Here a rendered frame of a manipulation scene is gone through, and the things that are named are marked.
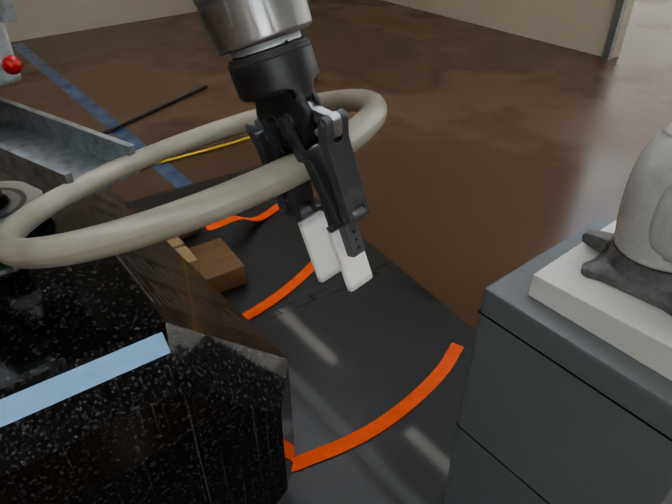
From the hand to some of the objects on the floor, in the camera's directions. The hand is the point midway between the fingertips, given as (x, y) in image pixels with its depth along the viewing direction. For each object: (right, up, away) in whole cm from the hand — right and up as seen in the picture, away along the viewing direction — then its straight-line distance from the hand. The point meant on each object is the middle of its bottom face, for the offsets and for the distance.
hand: (335, 251), depth 56 cm
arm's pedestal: (+55, -73, +92) cm, 130 cm away
